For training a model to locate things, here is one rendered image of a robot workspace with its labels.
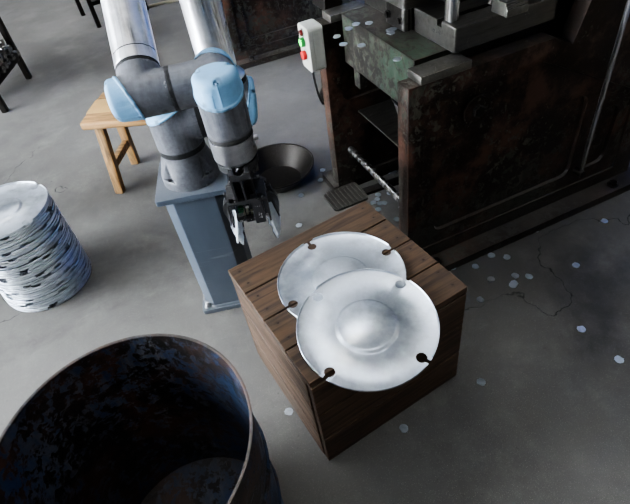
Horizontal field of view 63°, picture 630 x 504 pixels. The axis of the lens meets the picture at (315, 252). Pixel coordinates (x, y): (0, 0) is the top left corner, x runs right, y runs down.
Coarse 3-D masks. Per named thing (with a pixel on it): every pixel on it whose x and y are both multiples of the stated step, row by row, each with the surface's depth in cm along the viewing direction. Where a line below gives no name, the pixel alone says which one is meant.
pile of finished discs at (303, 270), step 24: (312, 240) 126; (336, 240) 125; (360, 240) 124; (288, 264) 121; (312, 264) 120; (336, 264) 118; (360, 264) 117; (384, 264) 117; (288, 288) 116; (312, 288) 115
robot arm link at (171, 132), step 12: (192, 108) 119; (156, 120) 118; (168, 120) 118; (180, 120) 119; (192, 120) 119; (156, 132) 121; (168, 132) 120; (180, 132) 120; (192, 132) 121; (204, 132) 122; (156, 144) 125; (168, 144) 122; (180, 144) 122; (192, 144) 124
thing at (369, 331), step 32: (320, 288) 112; (352, 288) 111; (384, 288) 111; (416, 288) 110; (320, 320) 107; (352, 320) 105; (384, 320) 105; (416, 320) 105; (320, 352) 102; (352, 352) 101; (384, 352) 101; (416, 352) 100; (352, 384) 97; (384, 384) 96
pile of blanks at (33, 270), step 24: (48, 192) 163; (48, 216) 158; (0, 240) 149; (24, 240) 153; (48, 240) 159; (72, 240) 170; (0, 264) 155; (24, 264) 158; (48, 264) 161; (72, 264) 171; (0, 288) 163; (24, 288) 162; (48, 288) 165; (72, 288) 172
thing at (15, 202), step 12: (0, 192) 166; (12, 192) 165; (24, 192) 164; (36, 192) 163; (0, 204) 160; (12, 204) 159; (24, 204) 159; (36, 204) 158; (0, 216) 155; (12, 216) 155; (24, 216) 155; (36, 216) 153; (0, 228) 152; (12, 228) 151
